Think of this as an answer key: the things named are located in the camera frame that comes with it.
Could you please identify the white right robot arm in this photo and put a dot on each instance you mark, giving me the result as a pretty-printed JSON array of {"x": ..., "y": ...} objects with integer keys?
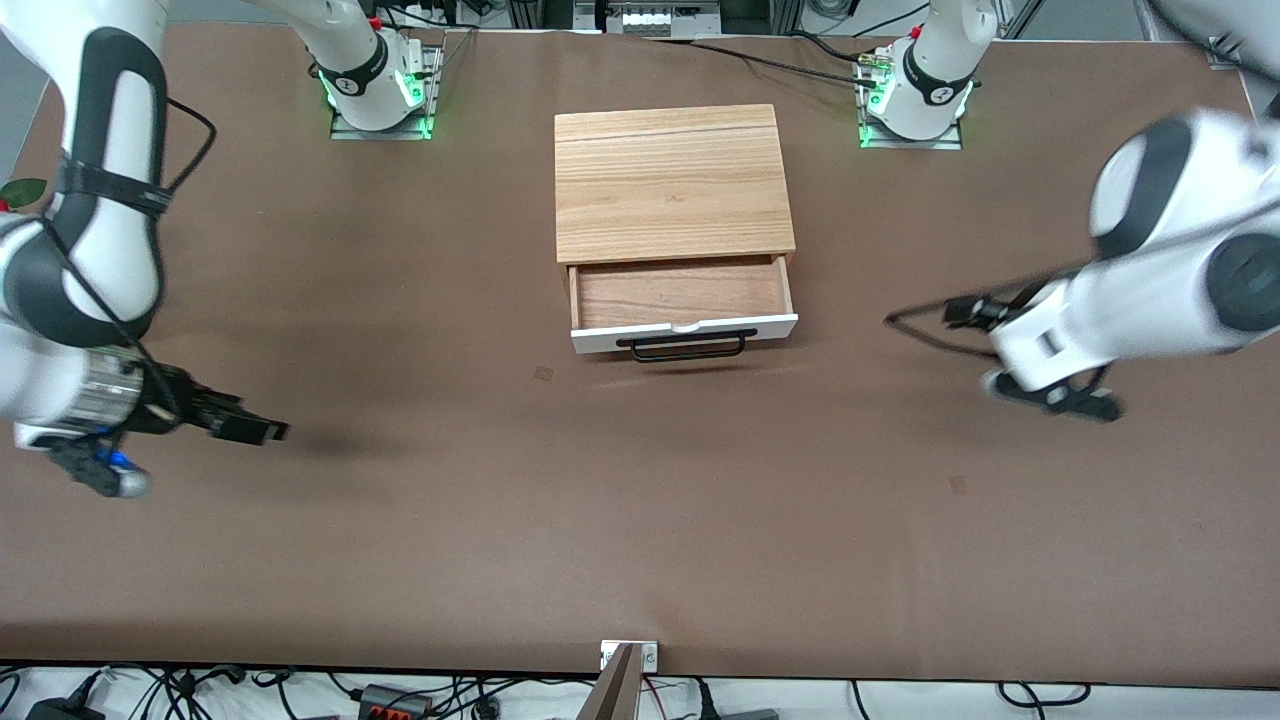
[{"x": 110, "y": 150}]

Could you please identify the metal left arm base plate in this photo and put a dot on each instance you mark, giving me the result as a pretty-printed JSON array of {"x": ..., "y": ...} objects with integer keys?
[{"x": 950, "y": 142}]

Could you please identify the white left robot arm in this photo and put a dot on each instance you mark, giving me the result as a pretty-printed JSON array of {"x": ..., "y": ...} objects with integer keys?
[{"x": 1150, "y": 300}]

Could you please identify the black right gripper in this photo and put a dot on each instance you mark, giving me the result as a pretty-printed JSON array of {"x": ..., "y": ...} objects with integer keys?
[{"x": 172, "y": 408}]

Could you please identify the grey power strip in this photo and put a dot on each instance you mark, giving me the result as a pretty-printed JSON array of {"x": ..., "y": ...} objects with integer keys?
[{"x": 660, "y": 18}]

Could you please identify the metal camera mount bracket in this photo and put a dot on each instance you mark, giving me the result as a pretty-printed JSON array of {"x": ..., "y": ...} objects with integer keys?
[{"x": 625, "y": 680}]

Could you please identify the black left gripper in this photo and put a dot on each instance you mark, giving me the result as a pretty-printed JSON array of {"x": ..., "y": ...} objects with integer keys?
[{"x": 972, "y": 311}]

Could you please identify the red rose with green leaves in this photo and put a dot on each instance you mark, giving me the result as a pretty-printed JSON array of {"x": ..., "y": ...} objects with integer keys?
[{"x": 25, "y": 190}]

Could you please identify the black power adapter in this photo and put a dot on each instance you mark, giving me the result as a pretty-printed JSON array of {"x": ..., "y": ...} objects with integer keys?
[{"x": 60, "y": 710}]

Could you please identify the light wooden drawer cabinet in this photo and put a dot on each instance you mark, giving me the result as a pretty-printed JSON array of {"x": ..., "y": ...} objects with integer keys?
[{"x": 665, "y": 180}]

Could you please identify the black adapter with orange connectors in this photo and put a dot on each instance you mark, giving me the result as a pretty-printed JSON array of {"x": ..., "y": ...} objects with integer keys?
[{"x": 395, "y": 702}]

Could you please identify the metal table corner bracket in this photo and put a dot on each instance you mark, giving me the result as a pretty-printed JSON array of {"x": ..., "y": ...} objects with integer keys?
[{"x": 1225, "y": 50}]

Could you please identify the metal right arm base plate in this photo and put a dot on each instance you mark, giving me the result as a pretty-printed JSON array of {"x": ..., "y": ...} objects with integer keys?
[{"x": 432, "y": 85}]

